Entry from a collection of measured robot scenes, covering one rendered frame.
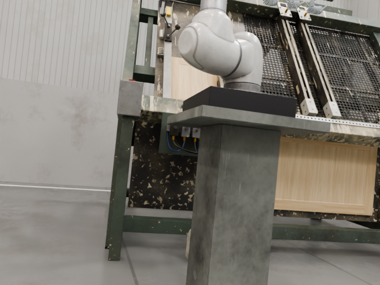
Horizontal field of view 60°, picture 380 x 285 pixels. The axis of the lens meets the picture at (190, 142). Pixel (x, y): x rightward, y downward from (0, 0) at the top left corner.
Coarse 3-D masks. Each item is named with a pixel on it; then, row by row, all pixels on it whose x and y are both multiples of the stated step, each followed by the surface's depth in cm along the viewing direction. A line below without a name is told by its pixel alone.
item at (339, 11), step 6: (282, 0) 322; (288, 0) 323; (306, 6) 327; (324, 6) 331; (330, 6) 332; (336, 12) 333; (342, 12) 334; (348, 12) 336; (138, 30) 307; (138, 36) 308
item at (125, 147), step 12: (132, 120) 171; (132, 132) 171; (120, 144) 169; (120, 156) 169; (120, 168) 169; (120, 180) 169; (120, 192) 169; (120, 204) 169; (120, 216) 169; (120, 228) 169; (120, 240) 169
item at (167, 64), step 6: (168, 6) 251; (168, 18) 243; (168, 42) 227; (168, 48) 224; (168, 54) 220; (168, 60) 217; (168, 66) 214; (168, 72) 211; (168, 78) 208; (162, 84) 208; (168, 84) 205; (162, 90) 203; (168, 90) 202; (162, 96) 199; (168, 96) 199
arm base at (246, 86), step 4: (228, 84) 131; (232, 84) 130; (236, 84) 129; (240, 84) 129; (244, 84) 128; (248, 84) 129; (252, 84) 129; (232, 88) 130; (236, 88) 129; (240, 88) 128; (244, 88) 128; (248, 88) 128; (252, 88) 129; (256, 88) 130; (260, 88) 133; (260, 92) 133
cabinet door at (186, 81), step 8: (176, 64) 220; (184, 64) 222; (176, 72) 215; (184, 72) 217; (192, 72) 219; (200, 72) 221; (176, 80) 211; (184, 80) 213; (192, 80) 215; (200, 80) 216; (208, 80) 217; (216, 80) 219; (176, 88) 207; (184, 88) 209; (192, 88) 211; (200, 88) 212; (176, 96) 203; (184, 96) 205
